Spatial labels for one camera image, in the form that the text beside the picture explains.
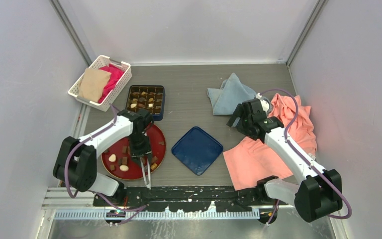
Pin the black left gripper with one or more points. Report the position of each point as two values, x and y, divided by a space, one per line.
145 151

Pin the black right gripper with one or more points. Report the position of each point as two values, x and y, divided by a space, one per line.
239 112

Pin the metal tongs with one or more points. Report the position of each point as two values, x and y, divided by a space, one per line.
146 172

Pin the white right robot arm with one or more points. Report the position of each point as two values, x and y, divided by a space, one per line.
317 193

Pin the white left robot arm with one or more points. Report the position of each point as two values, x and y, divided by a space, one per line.
76 163

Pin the blue chocolate tin box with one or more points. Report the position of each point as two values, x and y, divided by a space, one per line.
149 97

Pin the caramel cube chocolate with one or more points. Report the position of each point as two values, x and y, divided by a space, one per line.
154 166

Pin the white oval chocolate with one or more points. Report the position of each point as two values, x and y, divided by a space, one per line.
112 158
124 168

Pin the light blue denim cloth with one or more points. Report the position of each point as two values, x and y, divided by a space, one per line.
231 93

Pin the red round tray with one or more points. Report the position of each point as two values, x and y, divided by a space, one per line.
123 156

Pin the white plastic basket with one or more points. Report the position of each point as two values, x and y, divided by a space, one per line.
99 62

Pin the magenta cloth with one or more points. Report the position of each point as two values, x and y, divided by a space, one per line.
115 75

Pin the blue tin lid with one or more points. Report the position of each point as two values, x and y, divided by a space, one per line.
197 150

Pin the beige cloth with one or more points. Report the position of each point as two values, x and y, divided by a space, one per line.
93 83

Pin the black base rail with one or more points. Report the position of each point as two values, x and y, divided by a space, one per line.
193 199

